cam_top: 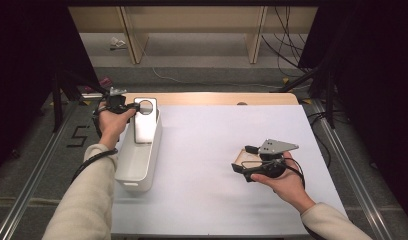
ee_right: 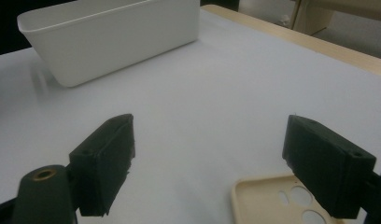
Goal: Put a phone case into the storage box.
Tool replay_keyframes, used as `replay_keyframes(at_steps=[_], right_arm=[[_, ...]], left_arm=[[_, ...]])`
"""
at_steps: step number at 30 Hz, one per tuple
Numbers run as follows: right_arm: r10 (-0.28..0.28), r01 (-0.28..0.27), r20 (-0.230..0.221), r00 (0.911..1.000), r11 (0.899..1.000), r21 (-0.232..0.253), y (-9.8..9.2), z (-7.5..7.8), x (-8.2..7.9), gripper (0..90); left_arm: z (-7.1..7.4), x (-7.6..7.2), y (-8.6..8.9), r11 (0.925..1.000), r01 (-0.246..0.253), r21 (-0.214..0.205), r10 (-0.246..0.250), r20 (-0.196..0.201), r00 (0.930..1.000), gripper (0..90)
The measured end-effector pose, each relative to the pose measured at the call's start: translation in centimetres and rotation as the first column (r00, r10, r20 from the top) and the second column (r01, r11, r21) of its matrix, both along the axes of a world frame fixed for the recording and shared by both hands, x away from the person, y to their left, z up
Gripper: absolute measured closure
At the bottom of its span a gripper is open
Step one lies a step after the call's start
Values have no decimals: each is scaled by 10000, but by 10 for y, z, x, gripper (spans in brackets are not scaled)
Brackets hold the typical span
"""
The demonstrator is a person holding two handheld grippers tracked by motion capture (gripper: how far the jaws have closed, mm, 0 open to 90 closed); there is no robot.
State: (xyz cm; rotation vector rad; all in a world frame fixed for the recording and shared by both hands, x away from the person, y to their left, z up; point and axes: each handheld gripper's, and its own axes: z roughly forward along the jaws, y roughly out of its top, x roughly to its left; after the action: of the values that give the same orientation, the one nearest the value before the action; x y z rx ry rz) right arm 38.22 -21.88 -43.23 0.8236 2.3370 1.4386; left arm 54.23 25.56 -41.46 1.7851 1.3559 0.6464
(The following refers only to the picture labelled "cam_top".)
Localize hand-held gripper cable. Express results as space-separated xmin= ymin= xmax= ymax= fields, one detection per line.
xmin=70 ymin=105 xmax=119 ymax=185
xmin=283 ymin=157 xmax=307 ymax=190

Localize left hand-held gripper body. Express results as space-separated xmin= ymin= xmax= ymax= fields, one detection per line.
xmin=103 ymin=87 xmax=130 ymax=115

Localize pink object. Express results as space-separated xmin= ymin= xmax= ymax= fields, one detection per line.
xmin=83 ymin=77 xmax=113 ymax=94

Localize dark curtain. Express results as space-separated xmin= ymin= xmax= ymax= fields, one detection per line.
xmin=297 ymin=0 xmax=408 ymax=219
xmin=0 ymin=0 xmax=100 ymax=171

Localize bundle of black cables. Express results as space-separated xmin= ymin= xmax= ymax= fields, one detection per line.
xmin=261 ymin=5 xmax=313 ymax=78

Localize person's right hand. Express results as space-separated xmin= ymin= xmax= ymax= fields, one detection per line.
xmin=251 ymin=151 xmax=317 ymax=215

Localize light wooden shelf unit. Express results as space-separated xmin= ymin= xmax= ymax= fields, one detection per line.
xmin=67 ymin=5 xmax=319 ymax=65

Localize white table mat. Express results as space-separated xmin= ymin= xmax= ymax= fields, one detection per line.
xmin=110 ymin=104 xmax=348 ymax=236

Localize right hand-held gripper cable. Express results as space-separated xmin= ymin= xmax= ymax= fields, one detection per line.
xmin=283 ymin=157 xmax=307 ymax=190

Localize aluminium floor rail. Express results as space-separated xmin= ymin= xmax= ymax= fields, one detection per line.
xmin=310 ymin=99 xmax=395 ymax=240
xmin=0 ymin=99 xmax=80 ymax=240

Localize person's left hand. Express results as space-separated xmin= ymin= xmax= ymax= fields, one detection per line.
xmin=97 ymin=101 xmax=138 ymax=152

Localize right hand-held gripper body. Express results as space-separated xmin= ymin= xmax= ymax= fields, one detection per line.
xmin=241 ymin=138 xmax=300 ymax=183

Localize black floor cable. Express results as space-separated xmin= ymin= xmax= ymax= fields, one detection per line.
xmin=306 ymin=109 xmax=346 ymax=168

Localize white crumpled object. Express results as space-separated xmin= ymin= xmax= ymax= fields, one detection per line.
xmin=109 ymin=36 xmax=128 ymax=51

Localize black metal stand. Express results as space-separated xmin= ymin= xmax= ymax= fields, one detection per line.
xmin=278 ymin=63 xmax=338 ymax=129
xmin=50 ymin=66 xmax=121 ymax=134

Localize grey phone case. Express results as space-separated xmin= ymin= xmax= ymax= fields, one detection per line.
xmin=133 ymin=97 xmax=159 ymax=145

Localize left hand-held gripper cable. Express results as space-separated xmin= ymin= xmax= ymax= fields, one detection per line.
xmin=70 ymin=105 xmax=119 ymax=185

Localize white plastic storage box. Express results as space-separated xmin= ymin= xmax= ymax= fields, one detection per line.
xmin=114 ymin=98 xmax=164 ymax=193

